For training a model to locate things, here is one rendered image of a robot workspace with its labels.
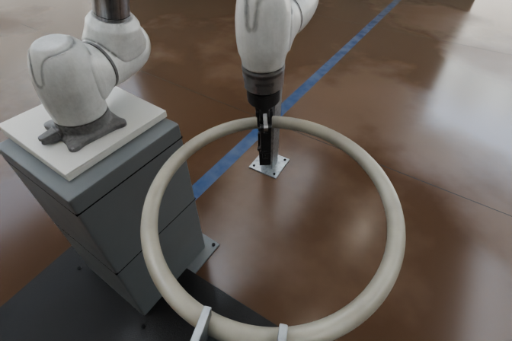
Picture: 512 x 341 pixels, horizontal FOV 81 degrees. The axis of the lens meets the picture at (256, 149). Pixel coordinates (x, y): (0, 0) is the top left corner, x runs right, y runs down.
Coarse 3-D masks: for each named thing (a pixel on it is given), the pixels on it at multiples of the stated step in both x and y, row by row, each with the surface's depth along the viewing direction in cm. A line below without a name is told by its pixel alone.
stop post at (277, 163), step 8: (280, 96) 165; (280, 104) 169; (280, 112) 173; (272, 128) 174; (272, 136) 178; (272, 144) 181; (272, 152) 186; (256, 160) 201; (272, 160) 190; (280, 160) 201; (288, 160) 201; (256, 168) 195; (264, 168) 195; (272, 168) 195; (280, 168) 195; (272, 176) 190
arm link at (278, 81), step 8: (248, 72) 60; (272, 72) 59; (280, 72) 61; (248, 80) 62; (256, 80) 60; (264, 80) 60; (272, 80) 61; (280, 80) 62; (248, 88) 63; (256, 88) 62; (264, 88) 62; (272, 88) 62; (280, 88) 64
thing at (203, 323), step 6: (204, 306) 43; (204, 312) 42; (210, 312) 43; (204, 318) 42; (198, 324) 41; (204, 324) 41; (282, 324) 41; (198, 330) 40; (204, 330) 41; (282, 330) 41; (192, 336) 39; (198, 336) 39; (204, 336) 41; (210, 336) 44; (282, 336) 40
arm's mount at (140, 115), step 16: (112, 96) 107; (128, 96) 108; (32, 112) 99; (128, 112) 101; (144, 112) 101; (160, 112) 102; (0, 128) 94; (16, 128) 93; (32, 128) 93; (128, 128) 95; (144, 128) 97; (32, 144) 88; (48, 144) 88; (64, 144) 88; (96, 144) 89; (112, 144) 89; (48, 160) 84; (64, 160) 84; (80, 160) 84; (96, 160) 86; (64, 176) 81
